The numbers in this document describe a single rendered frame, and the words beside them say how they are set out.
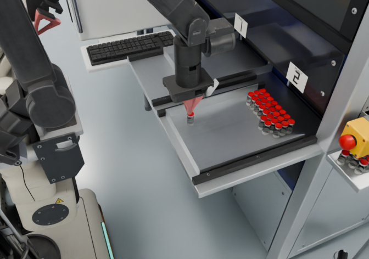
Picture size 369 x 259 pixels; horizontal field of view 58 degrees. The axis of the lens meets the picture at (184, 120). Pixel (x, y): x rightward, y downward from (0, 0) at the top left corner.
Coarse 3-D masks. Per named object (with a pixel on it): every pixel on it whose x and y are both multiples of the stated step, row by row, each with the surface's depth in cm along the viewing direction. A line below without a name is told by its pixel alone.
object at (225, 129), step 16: (224, 96) 112; (240, 96) 115; (176, 112) 108; (208, 112) 109; (224, 112) 109; (240, 112) 109; (176, 128) 100; (192, 128) 104; (208, 128) 104; (224, 128) 104; (240, 128) 104; (256, 128) 104; (192, 144) 100; (208, 144) 100; (224, 144) 100; (240, 144) 100; (256, 144) 100; (272, 144) 95; (192, 160) 93; (208, 160) 95; (224, 160) 95
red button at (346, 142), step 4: (340, 136) 86; (344, 136) 84; (348, 136) 84; (340, 140) 85; (344, 140) 84; (348, 140) 83; (352, 140) 83; (340, 144) 85; (344, 144) 84; (348, 144) 83; (352, 144) 83; (344, 148) 85; (348, 148) 84; (352, 148) 84
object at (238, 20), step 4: (236, 16) 124; (236, 20) 124; (240, 20) 122; (236, 24) 125; (240, 24) 123; (244, 24) 120; (236, 28) 126; (240, 28) 123; (244, 28) 120; (240, 32) 124; (244, 32) 121; (244, 36) 122
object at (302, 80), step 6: (294, 66) 100; (288, 72) 103; (294, 72) 101; (300, 72) 98; (288, 78) 104; (300, 78) 99; (306, 78) 96; (294, 84) 102; (300, 84) 99; (300, 90) 100
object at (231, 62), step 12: (168, 48) 132; (240, 48) 137; (168, 60) 130; (204, 60) 131; (216, 60) 131; (228, 60) 131; (240, 60) 131; (252, 60) 131; (216, 72) 125; (228, 72) 125; (240, 72) 120; (252, 72) 123; (264, 72) 125
